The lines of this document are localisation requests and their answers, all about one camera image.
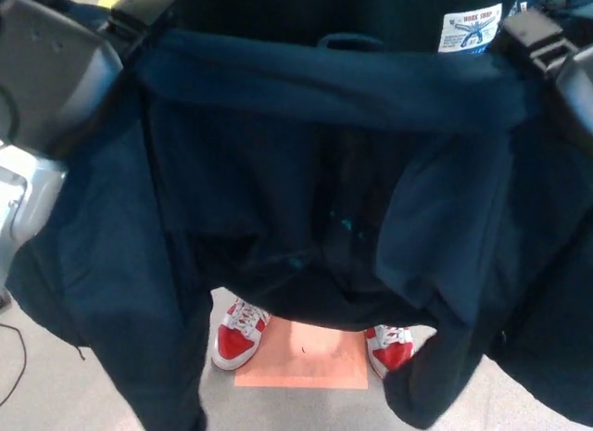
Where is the white printed clothing label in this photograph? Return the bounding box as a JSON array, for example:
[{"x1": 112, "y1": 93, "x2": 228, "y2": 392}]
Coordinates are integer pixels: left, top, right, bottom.
[{"x1": 436, "y1": 2, "x2": 506, "y2": 55}]

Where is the person's right red white sneaker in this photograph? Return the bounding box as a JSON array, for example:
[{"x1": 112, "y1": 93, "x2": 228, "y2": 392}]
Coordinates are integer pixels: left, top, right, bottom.
[{"x1": 210, "y1": 298, "x2": 272, "y2": 373}]

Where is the orange floor mat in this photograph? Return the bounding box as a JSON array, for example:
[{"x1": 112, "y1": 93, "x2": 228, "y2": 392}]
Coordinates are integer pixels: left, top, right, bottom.
[{"x1": 233, "y1": 316, "x2": 370, "y2": 390}]

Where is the person's left red white sneaker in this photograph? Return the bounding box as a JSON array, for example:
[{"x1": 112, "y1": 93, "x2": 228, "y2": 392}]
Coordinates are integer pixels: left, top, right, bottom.
[{"x1": 363, "y1": 323, "x2": 416, "y2": 382}]

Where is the black floor cable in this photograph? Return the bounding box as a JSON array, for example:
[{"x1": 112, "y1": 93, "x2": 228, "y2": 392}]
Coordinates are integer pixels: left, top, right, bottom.
[{"x1": 0, "y1": 321, "x2": 28, "y2": 405}]

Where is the black sweater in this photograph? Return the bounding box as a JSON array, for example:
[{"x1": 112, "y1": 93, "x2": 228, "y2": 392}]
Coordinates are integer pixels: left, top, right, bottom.
[{"x1": 169, "y1": 0, "x2": 520, "y2": 53}]

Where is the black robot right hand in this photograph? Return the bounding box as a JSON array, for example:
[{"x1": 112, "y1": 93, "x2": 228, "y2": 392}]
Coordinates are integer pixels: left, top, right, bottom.
[{"x1": 501, "y1": 8, "x2": 593, "y2": 153}]

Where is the person's red white sneaker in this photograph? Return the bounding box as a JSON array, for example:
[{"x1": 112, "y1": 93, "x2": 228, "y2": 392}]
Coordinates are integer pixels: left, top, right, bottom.
[
  {"x1": 363, "y1": 323, "x2": 416, "y2": 382},
  {"x1": 210, "y1": 298, "x2": 272, "y2": 373}
]

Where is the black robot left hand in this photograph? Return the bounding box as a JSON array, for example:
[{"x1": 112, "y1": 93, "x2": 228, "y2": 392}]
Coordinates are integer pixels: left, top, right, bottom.
[{"x1": 0, "y1": 0, "x2": 178, "y2": 161}]

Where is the navy blue coat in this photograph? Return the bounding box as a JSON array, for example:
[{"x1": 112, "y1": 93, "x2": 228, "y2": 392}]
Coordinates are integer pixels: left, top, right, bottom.
[{"x1": 4, "y1": 0, "x2": 593, "y2": 431}]

